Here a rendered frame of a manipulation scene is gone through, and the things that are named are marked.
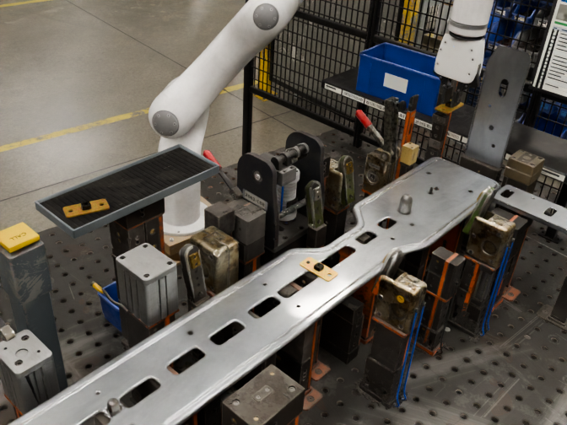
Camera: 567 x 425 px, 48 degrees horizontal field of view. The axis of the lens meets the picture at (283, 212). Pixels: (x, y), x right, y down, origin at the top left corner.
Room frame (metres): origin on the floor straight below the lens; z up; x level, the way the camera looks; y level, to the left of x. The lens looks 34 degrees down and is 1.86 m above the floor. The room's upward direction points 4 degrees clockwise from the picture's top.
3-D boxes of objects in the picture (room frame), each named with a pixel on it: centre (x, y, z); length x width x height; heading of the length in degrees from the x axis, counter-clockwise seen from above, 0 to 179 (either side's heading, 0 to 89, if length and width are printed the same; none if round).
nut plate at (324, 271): (1.08, -0.08, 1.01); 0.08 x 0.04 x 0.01; 50
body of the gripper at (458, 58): (1.43, -0.39, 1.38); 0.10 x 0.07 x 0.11; 50
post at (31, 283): (0.92, 0.49, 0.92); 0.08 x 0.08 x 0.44; 50
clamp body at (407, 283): (1.01, -0.26, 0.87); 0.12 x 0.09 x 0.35; 50
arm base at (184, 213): (1.55, 0.31, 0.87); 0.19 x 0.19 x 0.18
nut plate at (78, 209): (1.02, 0.39, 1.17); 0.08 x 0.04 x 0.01; 120
